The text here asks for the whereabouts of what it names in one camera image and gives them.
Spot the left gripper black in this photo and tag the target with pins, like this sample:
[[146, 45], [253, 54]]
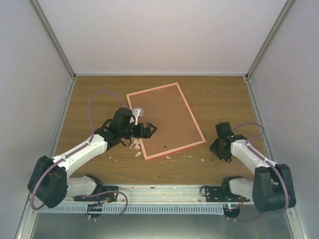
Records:
[[147, 134]]

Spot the aluminium front rail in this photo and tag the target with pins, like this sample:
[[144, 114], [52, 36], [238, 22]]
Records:
[[139, 194]]

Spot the grey slotted cable duct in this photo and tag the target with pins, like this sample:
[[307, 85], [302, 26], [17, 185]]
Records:
[[138, 209]]

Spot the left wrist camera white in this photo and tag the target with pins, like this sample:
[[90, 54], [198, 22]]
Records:
[[137, 113]]

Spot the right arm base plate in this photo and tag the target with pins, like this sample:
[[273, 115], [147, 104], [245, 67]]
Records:
[[214, 194]]

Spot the white debris pile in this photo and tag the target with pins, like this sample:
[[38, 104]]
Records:
[[136, 145]]

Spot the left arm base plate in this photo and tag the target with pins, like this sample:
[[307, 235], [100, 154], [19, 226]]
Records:
[[111, 196]]

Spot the pink picture frame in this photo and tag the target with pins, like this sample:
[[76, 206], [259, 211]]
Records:
[[167, 109]]

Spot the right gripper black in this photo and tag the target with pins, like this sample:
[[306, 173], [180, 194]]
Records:
[[213, 149]]

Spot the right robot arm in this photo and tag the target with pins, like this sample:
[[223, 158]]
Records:
[[272, 187]]

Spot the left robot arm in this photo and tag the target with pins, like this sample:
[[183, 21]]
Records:
[[51, 181]]

